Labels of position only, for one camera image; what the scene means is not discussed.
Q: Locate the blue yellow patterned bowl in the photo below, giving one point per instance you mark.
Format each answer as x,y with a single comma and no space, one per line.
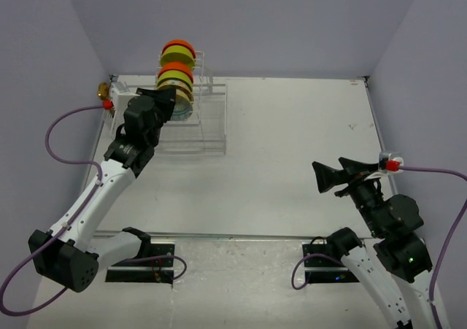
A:
182,111

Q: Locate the rear orange bowl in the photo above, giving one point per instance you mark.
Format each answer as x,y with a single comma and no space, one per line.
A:
182,43

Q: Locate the white wire dish rack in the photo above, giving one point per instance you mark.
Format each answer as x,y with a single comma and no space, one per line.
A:
203,130

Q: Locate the rear green bowl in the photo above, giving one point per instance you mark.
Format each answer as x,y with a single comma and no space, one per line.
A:
178,53

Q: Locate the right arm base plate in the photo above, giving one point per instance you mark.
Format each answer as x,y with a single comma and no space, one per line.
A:
321,270

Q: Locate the brass wooden utensil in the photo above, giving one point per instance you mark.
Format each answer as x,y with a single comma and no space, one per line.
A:
103,91

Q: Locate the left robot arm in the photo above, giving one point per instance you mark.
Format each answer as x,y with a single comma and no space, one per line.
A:
64,253

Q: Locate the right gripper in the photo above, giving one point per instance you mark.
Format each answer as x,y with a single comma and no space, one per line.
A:
327,176

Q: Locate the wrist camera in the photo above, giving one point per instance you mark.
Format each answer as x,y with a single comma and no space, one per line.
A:
120,95
390,161

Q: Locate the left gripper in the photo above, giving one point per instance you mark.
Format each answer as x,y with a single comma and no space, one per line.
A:
165,98

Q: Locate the orange bowl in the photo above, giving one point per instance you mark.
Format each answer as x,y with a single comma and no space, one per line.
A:
182,43
176,66

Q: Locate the front orange bowl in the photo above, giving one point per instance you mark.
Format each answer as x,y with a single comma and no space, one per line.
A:
176,66

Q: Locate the front green bowl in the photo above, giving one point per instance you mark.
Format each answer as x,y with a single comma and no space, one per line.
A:
175,75

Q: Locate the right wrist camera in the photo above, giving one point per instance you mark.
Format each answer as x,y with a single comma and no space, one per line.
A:
390,161

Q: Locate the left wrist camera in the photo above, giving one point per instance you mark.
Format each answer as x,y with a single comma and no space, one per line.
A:
120,95

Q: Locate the white floral patterned bowl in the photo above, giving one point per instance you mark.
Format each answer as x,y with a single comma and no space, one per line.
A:
183,92

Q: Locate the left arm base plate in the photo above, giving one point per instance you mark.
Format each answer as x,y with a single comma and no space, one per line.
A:
160,271

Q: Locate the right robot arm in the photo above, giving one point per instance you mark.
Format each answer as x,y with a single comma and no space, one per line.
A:
398,278

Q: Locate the green bowl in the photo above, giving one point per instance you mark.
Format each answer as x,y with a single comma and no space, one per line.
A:
178,53
175,75

